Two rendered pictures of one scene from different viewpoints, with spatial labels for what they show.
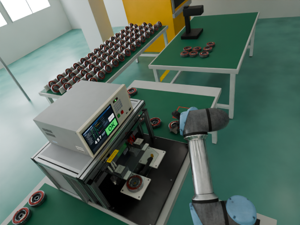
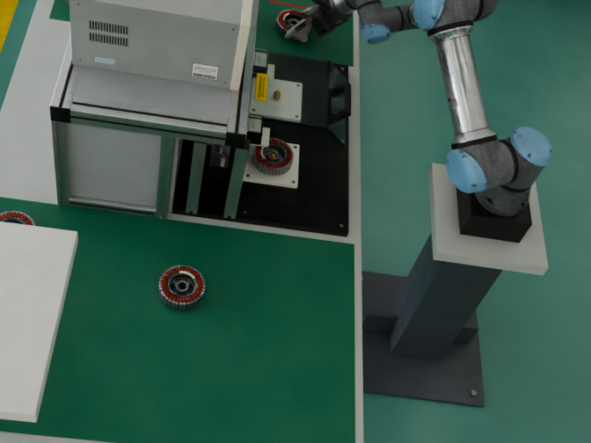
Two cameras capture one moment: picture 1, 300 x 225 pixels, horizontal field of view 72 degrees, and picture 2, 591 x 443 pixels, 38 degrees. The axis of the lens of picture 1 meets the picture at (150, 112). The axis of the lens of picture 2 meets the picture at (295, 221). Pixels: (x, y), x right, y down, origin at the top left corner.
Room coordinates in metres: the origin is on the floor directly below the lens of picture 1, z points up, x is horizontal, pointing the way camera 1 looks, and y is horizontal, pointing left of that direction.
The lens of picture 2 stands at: (-0.29, 1.29, 2.57)
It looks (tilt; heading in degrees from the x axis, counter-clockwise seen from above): 53 degrees down; 311
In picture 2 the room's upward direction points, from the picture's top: 17 degrees clockwise
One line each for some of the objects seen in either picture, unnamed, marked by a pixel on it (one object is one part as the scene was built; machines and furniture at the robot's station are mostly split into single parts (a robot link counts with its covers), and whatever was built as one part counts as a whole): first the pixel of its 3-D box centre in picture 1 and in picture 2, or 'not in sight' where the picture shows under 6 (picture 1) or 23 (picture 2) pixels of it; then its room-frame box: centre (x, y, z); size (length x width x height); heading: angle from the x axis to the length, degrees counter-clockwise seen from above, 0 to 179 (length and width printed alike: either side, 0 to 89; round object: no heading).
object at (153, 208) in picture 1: (143, 171); (267, 133); (0.90, 0.15, 0.76); 0.64 x 0.47 x 0.02; 143
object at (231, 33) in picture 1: (210, 59); not in sight; (2.91, -1.14, 0.38); 1.85 x 1.10 x 0.75; 143
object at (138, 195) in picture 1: (135, 185); (271, 162); (0.80, 0.22, 0.78); 0.15 x 0.15 x 0.01; 53
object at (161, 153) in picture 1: (152, 156); not in sight; (0.99, 0.07, 0.78); 0.15 x 0.15 x 0.01; 53
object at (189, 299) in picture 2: not in sight; (181, 287); (0.57, 0.63, 0.77); 0.11 x 0.11 x 0.04
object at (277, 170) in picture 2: (135, 183); (273, 156); (0.80, 0.22, 0.80); 0.11 x 0.11 x 0.04
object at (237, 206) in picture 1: (239, 214); (521, 156); (0.38, -0.25, 1.01); 0.13 x 0.12 x 0.14; 78
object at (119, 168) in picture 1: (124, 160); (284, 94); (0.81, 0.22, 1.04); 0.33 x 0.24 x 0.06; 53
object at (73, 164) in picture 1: (93, 129); (167, 27); (1.09, 0.40, 1.09); 0.68 x 0.44 x 0.05; 143
